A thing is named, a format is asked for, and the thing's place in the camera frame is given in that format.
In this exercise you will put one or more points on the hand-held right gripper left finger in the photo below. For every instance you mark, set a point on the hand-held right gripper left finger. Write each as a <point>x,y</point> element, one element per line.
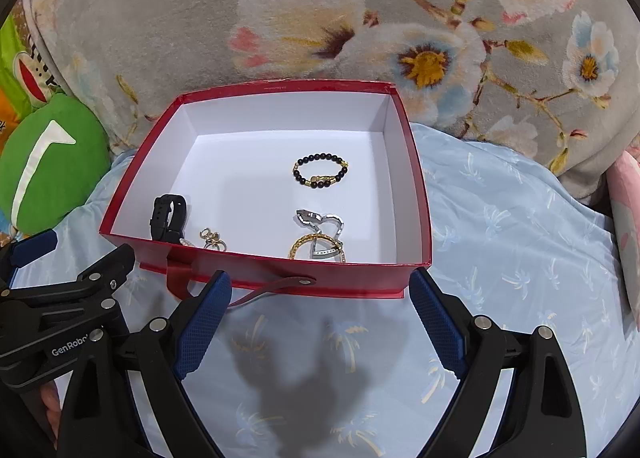
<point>200,328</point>

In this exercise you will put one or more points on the grey floral blanket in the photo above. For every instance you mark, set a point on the grey floral blanket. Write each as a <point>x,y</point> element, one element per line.
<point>200,13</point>

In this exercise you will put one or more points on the red cardboard box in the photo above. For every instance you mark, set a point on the red cardboard box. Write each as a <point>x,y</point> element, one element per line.
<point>280,278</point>

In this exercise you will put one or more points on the person's left hand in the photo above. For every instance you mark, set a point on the person's left hand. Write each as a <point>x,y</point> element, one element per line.
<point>51,405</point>

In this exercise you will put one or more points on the orange green printed cloth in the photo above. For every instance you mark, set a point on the orange green printed cloth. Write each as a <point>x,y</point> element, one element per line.
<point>20,78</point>

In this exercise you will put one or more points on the black watch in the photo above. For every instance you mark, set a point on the black watch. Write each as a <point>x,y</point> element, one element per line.
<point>172,218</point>

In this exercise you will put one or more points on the light blue bedsheet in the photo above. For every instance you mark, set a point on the light blue bedsheet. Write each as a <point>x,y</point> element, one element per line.
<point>500,238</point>

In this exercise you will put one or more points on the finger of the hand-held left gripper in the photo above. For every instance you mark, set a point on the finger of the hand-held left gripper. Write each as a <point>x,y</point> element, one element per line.
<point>30,244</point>
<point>107,265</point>

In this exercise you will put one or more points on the green round pillow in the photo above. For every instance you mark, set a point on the green round pillow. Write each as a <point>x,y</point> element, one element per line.
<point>65,173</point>

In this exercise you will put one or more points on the pink printed pillow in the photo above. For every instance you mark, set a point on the pink printed pillow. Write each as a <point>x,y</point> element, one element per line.
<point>627,218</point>

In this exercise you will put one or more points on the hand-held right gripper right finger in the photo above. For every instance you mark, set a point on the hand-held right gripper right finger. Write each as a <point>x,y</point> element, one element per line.
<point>440,328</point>

